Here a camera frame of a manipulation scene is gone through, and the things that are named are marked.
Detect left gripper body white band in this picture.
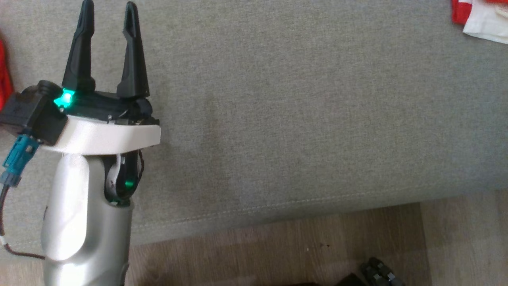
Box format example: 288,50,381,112
39,88,162,156

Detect red shorts white stripes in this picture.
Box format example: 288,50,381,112
0,39,15,112

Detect grey sofa seat cushion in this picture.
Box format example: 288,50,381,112
0,0,508,261

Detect red Bulls 23 jersey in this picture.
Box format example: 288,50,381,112
451,0,508,44

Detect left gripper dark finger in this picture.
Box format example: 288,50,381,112
116,1,151,100
62,0,96,94

